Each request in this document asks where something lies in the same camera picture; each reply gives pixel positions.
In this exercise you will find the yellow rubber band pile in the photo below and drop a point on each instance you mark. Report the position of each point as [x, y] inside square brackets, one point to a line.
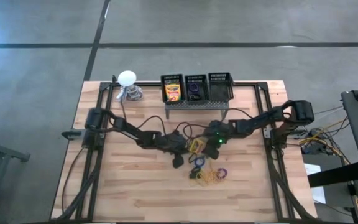
[208, 180]

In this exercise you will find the black mesh basket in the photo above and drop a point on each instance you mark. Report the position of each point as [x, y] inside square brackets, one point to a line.
[197, 79]
[172, 77]
[221, 91]

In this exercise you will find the yellow and green tool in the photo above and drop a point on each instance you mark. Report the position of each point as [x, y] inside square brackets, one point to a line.
[197, 145]

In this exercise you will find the white paper sheet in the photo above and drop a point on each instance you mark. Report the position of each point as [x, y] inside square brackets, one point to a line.
[319, 194]

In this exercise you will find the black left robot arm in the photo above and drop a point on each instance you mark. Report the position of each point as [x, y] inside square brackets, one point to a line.
[129, 129]

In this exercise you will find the black aluminium table frame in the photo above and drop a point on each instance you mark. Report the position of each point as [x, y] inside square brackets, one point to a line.
[263, 84]

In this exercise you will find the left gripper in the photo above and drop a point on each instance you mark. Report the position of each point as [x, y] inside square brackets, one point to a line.
[172, 143]

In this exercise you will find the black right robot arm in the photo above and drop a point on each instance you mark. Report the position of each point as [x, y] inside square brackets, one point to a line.
[259, 119]

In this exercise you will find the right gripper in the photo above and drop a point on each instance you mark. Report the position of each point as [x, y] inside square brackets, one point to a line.
[216, 129]

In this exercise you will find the yellow crayon box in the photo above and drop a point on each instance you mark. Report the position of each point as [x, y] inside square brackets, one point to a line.
[172, 91]

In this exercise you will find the dark grey metal bracket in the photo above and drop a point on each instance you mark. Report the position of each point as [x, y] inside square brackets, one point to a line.
[71, 134]

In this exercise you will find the grey perforated metal shelf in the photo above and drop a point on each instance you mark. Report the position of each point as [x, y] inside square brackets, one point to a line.
[197, 105]

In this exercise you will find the black flat bar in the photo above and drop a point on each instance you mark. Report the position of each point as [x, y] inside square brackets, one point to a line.
[337, 175]

